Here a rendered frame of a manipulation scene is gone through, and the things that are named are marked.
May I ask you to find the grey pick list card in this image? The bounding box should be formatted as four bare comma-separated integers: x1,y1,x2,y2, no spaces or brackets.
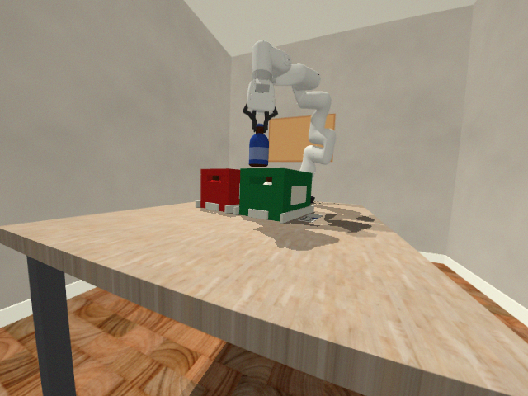
298,214,322,223

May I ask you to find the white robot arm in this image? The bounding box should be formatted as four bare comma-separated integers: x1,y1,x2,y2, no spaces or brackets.
252,40,336,181

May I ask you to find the red plastic bottle crate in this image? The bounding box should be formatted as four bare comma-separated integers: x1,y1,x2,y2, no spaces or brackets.
200,168,240,212

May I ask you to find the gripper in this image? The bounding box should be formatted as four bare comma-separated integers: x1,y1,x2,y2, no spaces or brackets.
243,79,278,133

